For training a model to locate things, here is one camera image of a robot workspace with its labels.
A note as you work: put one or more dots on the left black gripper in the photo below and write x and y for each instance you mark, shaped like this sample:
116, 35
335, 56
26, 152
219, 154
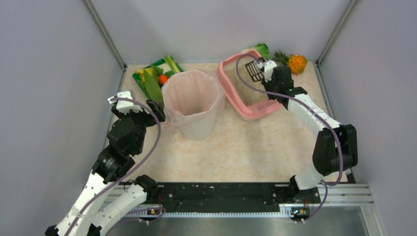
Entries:
156, 109

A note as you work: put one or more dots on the black litter scoop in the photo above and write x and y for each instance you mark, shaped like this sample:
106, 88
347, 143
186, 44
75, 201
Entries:
255, 73

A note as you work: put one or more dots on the pink litter box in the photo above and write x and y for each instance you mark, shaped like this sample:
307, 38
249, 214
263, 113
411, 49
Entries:
252, 112

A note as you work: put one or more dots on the pink lined trash bin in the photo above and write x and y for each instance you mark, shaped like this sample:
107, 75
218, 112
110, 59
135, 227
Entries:
192, 100

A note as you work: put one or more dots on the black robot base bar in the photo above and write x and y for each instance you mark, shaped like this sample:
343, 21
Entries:
228, 197

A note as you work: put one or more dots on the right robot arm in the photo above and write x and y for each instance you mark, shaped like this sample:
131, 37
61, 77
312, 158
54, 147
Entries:
335, 149

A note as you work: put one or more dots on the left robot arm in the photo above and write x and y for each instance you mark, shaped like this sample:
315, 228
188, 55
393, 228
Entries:
115, 162

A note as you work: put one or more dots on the toy pineapple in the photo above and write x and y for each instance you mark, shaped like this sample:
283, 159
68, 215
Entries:
296, 63

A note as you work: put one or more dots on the green vegetable tray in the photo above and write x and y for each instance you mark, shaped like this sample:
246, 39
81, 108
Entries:
160, 66

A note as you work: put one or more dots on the toy bok choy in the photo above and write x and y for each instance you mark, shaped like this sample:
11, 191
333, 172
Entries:
262, 49

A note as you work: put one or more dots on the green leafy vegetable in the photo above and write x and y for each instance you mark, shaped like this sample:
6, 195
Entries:
150, 79

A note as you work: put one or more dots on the orange toy carrot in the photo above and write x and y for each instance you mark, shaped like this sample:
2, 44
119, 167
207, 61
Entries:
163, 79

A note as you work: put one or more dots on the white green leek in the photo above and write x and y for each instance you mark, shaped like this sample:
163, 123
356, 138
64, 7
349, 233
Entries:
172, 64

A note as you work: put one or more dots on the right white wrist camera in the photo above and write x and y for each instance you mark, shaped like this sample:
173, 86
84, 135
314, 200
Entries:
266, 68

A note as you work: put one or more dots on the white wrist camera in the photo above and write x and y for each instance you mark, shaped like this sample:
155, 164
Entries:
125, 106
266, 68

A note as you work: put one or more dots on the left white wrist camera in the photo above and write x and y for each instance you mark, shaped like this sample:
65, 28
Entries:
125, 106

